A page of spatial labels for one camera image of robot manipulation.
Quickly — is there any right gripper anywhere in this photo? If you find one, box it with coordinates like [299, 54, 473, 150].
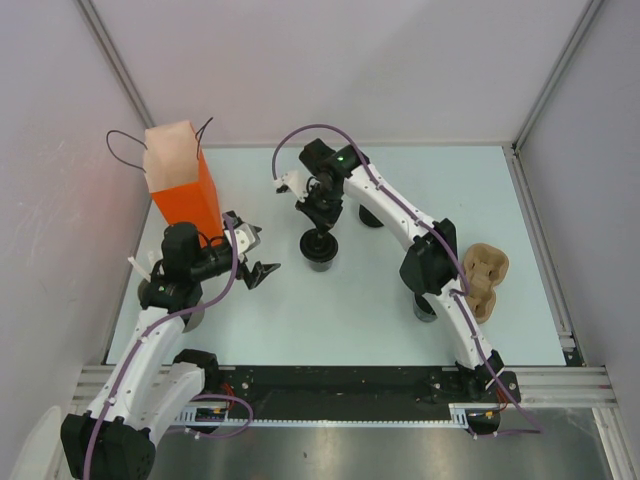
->
[296, 184, 343, 235]

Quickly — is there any black cup lid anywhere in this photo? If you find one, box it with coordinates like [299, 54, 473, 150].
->
[299, 229, 339, 257]

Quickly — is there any orange paper bag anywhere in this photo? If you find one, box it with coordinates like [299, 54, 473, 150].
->
[117, 120, 223, 238]

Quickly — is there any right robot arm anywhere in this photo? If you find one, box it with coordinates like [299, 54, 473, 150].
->
[295, 139, 504, 401]

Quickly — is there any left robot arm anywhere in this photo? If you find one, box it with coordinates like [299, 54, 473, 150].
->
[60, 211, 279, 479]

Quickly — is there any black coffee cup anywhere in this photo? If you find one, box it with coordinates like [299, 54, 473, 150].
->
[413, 294, 437, 323]

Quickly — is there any black ribbed cup stack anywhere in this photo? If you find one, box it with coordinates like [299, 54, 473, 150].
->
[358, 205, 384, 229]

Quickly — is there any grey straw holder cup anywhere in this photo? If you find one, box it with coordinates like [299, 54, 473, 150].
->
[137, 279, 207, 333]

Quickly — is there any white straws bundle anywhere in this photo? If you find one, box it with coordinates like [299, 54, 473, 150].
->
[127, 250, 161, 282]

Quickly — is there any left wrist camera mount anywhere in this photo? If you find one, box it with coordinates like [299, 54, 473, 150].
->
[223, 210, 260, 261]

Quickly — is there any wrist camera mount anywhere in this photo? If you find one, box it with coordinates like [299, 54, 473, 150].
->
[223, 210, 260, 261]
[273, 170, 308, 202]

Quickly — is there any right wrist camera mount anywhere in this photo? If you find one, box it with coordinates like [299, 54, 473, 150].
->
[273, 170, 308, 202]

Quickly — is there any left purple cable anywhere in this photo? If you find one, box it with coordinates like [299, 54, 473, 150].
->
[79, 211, 254, 480]

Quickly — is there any purple cable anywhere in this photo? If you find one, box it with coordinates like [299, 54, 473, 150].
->
[270, 123, 546, 436]
[79, 211, 254, 480]

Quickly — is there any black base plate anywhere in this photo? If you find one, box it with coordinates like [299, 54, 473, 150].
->
[204, 364, 499, 422]

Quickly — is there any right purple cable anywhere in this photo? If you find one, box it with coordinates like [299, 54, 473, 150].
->
[270, 123, 546, 436]

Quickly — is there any grey slotted cable duct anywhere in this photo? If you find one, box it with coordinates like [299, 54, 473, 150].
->
[173, 406, 468, 429]

